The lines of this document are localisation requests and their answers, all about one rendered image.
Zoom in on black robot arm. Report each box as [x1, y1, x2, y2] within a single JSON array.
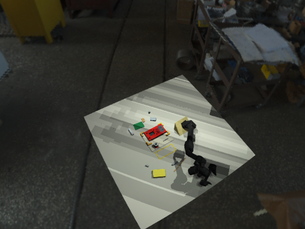
[[181, 120, 207, 177]]

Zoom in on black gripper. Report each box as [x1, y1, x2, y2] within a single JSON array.
[[200, 164, 217, 186]]

